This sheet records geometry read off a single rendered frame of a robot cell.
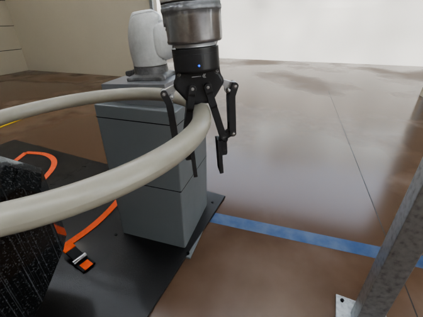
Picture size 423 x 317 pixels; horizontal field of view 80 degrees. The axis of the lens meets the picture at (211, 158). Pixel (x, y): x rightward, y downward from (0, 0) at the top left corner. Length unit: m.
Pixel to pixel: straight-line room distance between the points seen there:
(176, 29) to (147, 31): 0.79
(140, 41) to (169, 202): 0.75
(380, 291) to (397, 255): 0.19
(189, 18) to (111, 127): 0.91
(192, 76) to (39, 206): 0.29
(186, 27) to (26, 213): 0.29
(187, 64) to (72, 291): 1.26
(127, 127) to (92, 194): 0.95
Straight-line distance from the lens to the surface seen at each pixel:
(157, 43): 1.19
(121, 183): 0.26
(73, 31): 6.86
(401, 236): 1.01
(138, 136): 1.18
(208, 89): 0.43
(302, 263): 1.52
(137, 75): 1.23
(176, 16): 0.40
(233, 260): 1.46
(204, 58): 0.41
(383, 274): 1.12
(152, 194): 1.32
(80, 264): 1.55
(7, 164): 1.10
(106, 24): 6.28
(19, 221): 0.27
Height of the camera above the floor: 1.13
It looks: 29 degrees down
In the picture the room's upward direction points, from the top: straight up
